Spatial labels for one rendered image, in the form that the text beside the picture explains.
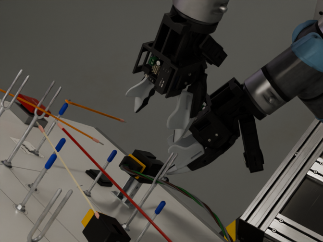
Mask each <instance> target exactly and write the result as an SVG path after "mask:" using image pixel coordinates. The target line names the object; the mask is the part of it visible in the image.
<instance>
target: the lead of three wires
mask: <svg viewBox="0 0 323 242"><path fill-rule="evenodd" d="M120 169H121V170H123V171H125V172H127V173H129V174H133V175H137V176H139V177H141V178H144V179H148V180H152V181H153V180H154V178H155V177H153V176H149V175H145V174H142V173H140V172H138V171H134V170H130V169H129V164H124V165H122V166H121V167H120Z"/></svg>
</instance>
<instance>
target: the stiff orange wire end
mask: <svg viewBox="0 0 323 242"><path fill-rule="evenodd" d="M65 101H66V102H67V103H68V104H71V105H75V106H77V107H80V108H83V109H87V110H90V111H92V112H95V113H98V114H101V115H103V116H106V117H109V118H112V119H115V120H118V121H120V122H126V121H124V120H123V119H119V118H116V117H114V116H111V115H108V114H105V113H102V112H99V111H97V110H94V109H90V108H88V107H85V106H82V105H79V104H76V103H74V102H71V101H68V100H67V99H66V100H65Z"/></svg>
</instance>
